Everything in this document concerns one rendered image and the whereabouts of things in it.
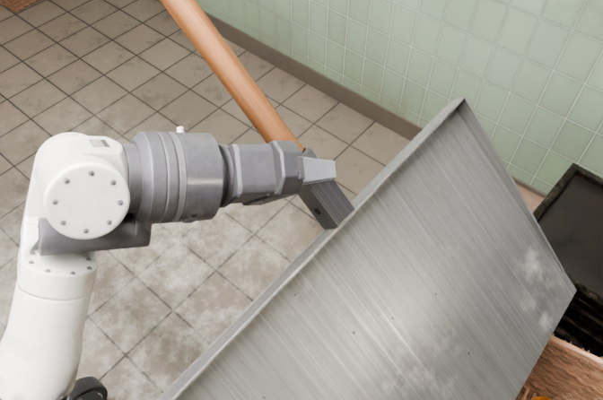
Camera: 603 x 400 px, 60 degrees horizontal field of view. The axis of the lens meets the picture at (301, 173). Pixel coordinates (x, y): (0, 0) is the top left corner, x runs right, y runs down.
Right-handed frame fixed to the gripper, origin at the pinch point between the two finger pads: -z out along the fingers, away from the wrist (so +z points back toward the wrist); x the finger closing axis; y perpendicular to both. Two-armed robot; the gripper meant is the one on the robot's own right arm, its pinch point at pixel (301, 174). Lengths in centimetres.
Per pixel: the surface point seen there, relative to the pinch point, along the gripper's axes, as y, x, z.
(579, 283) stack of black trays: -20, -10, -61
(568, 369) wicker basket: -34, -12, -57
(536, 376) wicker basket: -37, -21, -59
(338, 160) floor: 27, -130, -95
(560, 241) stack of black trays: -12, -15, -64
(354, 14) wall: 80, -105, -94
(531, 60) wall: 44, -52, -120
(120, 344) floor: -33, -134, -4
